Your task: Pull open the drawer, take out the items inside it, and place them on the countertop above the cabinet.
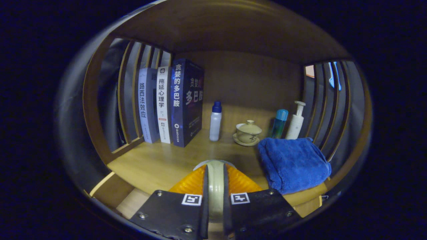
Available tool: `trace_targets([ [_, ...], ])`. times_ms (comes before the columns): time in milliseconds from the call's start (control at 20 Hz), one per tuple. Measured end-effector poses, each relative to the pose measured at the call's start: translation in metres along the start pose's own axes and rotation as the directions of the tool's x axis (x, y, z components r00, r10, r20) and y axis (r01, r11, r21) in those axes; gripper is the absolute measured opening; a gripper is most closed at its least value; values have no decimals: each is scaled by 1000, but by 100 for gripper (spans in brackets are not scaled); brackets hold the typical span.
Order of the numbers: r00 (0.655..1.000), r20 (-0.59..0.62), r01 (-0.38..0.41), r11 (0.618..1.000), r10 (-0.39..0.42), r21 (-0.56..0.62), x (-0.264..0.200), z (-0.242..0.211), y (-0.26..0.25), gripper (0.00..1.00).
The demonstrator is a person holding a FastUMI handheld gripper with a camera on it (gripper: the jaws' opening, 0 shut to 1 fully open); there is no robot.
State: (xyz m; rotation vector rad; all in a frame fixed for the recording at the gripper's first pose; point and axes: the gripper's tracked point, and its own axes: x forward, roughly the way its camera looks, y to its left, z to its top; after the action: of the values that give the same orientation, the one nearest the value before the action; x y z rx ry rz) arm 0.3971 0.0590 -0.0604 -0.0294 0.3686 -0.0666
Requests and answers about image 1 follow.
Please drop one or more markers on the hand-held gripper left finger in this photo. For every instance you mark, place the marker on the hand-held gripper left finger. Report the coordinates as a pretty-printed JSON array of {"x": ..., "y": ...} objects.
[{"x": 204, "y": 206}]

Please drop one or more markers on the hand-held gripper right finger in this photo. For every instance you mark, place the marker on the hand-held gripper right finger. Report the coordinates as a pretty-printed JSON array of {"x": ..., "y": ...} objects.
[{"x": 227, "y": 210}]

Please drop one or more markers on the wooden drawer with black knob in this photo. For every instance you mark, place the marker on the wooden drawer with black knob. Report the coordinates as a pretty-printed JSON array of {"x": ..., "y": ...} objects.
[{"x": 113, "y": 191}]

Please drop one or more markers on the wooden countertop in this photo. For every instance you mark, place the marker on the wooden countertop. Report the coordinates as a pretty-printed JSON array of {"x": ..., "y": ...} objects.
[{"x": 160, "y": 163}]

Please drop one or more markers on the wooden cabinet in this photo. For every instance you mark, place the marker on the wooden cabinet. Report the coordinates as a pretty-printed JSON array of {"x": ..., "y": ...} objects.
[{"x": 240, "y": 83}]

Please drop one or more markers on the cream lidded tea cup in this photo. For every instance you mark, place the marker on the cream lidded tea cup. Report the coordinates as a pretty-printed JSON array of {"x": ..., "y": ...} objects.
[{"x": 248, "y": 133}]

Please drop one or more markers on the blue towel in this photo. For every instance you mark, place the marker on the blue towel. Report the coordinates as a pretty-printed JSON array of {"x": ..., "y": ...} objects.
[{"x": 293, "y": 165}]

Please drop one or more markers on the white bottle with blue cap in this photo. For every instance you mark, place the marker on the white bottle with blue cap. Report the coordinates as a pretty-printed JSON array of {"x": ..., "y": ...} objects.
[{"x": 215, "y": 125}]

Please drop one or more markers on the teal bottle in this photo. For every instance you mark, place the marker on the teal bottle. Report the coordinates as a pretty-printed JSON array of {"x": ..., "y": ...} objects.
[{"x": 278, "y": 125}]

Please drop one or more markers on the dark navy book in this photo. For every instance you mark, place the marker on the dark navy book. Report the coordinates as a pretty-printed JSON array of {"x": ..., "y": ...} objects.
[{"x": 186, "y": 103}]

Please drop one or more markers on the white book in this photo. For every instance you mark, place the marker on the white book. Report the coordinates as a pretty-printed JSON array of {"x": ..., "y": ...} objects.
[{"x": 163, "y": 106}]

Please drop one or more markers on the white pump bottle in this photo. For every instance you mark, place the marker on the white pump bottle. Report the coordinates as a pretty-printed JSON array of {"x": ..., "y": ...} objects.
[{"x": 295, "y": 125}]

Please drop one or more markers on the light blue book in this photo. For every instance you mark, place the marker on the light blue book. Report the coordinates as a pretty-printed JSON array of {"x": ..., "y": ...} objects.
[{"x": 145, "y": 106}]

